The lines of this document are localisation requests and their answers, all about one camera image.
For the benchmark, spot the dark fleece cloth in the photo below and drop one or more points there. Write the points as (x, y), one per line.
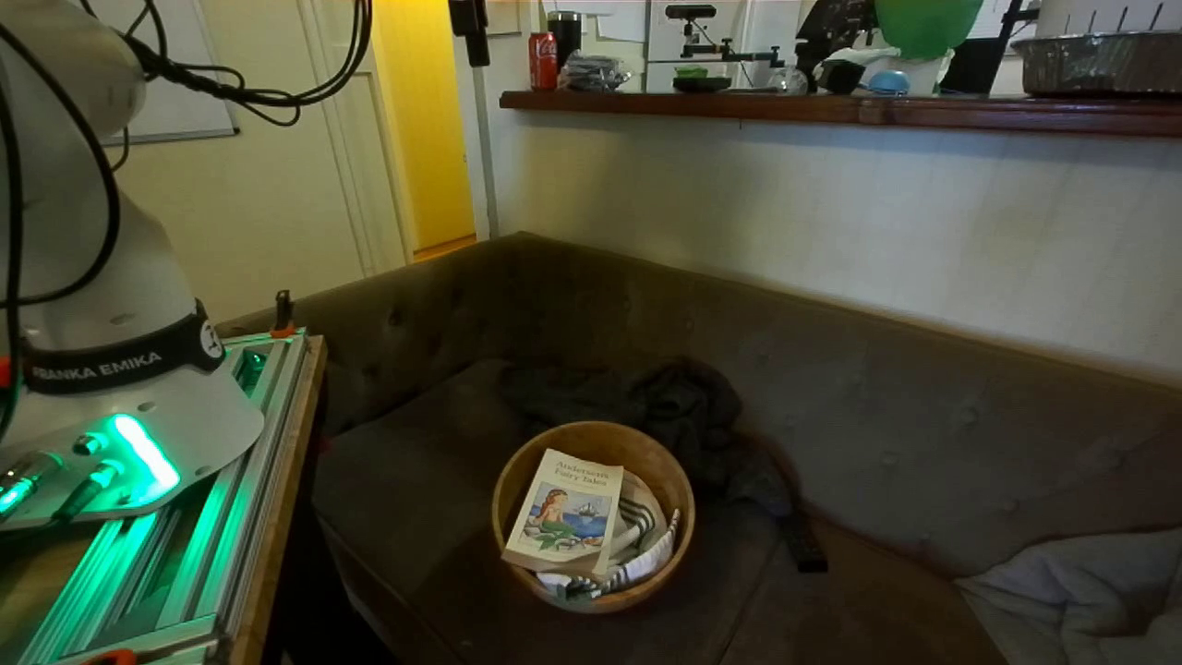
(695, 416)

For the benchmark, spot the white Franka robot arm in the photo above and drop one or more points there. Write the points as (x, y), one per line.
(118, 390)

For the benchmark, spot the dark brown couch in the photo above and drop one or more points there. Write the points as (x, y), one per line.
(871, 494)

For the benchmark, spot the round wooden bowl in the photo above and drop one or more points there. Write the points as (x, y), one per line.
(612, 446)

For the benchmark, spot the green balloon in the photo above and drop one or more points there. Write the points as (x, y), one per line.
(926, 27)

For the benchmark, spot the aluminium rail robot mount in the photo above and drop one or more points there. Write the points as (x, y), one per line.
(185, 586)

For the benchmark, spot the metal dish rack tray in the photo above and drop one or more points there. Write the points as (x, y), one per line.
(1101, 63)

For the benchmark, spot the red can on shelf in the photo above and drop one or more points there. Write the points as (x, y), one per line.
(546, 61)

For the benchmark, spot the white striped items in bowl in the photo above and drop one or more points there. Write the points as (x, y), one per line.
(637, 550)

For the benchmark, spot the illustrated paperback book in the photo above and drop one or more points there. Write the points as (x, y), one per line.
(565, 513)

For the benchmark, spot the grey pillow on couch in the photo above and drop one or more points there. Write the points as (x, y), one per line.
(1089, 601)

